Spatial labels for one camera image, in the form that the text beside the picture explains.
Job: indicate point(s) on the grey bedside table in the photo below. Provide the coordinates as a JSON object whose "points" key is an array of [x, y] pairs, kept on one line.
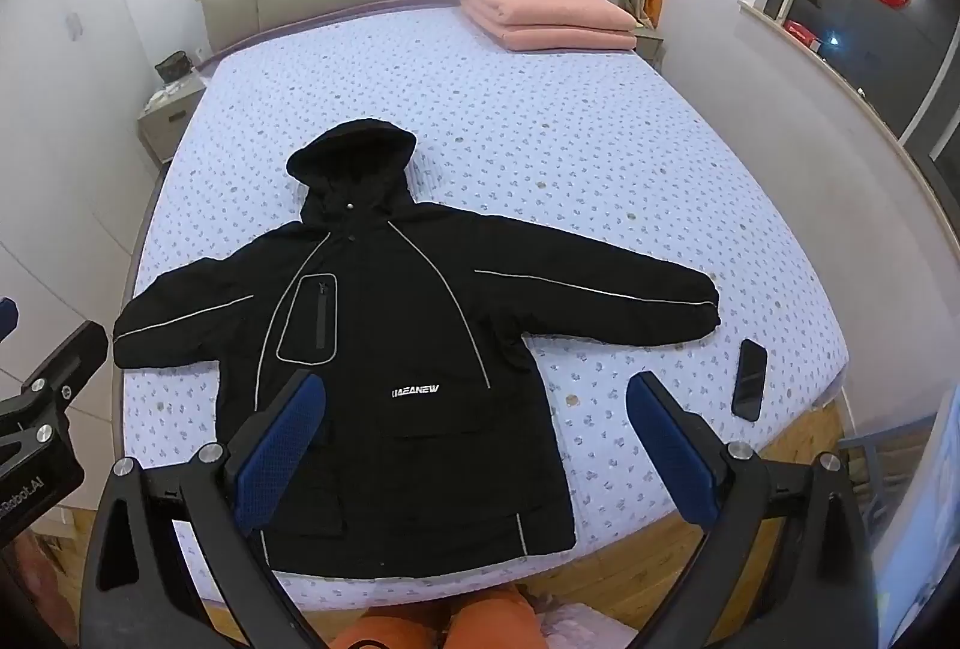
{"points": [[165, 117]]}

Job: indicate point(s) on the dark box on nightstand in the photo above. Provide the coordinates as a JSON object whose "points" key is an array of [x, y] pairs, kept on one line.
{"points": [[174, 67]]}

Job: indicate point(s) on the bed with floral quilt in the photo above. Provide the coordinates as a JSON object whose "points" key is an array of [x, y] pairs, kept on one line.
{"points": [[594, 144]]}

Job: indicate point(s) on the folded pink blanket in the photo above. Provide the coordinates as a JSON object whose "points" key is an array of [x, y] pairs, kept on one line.
{"points": [[534, 25]]}

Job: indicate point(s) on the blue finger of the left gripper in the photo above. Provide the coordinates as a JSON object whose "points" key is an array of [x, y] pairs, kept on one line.
{"points": [[8, 318]]}

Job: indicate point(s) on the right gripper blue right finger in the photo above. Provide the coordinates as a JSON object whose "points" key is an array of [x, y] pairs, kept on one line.
{"points": [[681, 446]]}

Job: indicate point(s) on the orange trousers of person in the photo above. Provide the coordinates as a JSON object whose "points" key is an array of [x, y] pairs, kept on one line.
{"points": [[496, 618]]}

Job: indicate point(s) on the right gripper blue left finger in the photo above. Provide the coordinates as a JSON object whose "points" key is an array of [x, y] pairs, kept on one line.
{"points": [[265, 453]]}

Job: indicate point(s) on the black hooded jacket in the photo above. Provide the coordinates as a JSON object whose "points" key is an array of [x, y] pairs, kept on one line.
{"points": [[436, 453]]}

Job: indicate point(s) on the black smartphone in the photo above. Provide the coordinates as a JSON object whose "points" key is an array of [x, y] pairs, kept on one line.
{"points": [[750, 381]]}

